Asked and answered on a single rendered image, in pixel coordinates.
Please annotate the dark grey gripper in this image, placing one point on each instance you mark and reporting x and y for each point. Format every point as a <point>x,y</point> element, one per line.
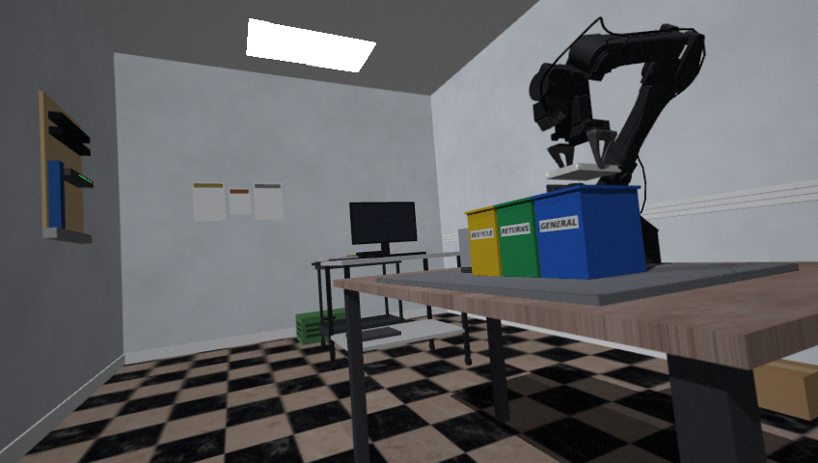
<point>589,130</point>

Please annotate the green open bin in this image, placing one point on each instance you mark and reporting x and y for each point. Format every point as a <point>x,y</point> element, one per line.
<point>518,239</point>

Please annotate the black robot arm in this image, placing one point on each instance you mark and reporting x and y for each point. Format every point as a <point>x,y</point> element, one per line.
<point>598,54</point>

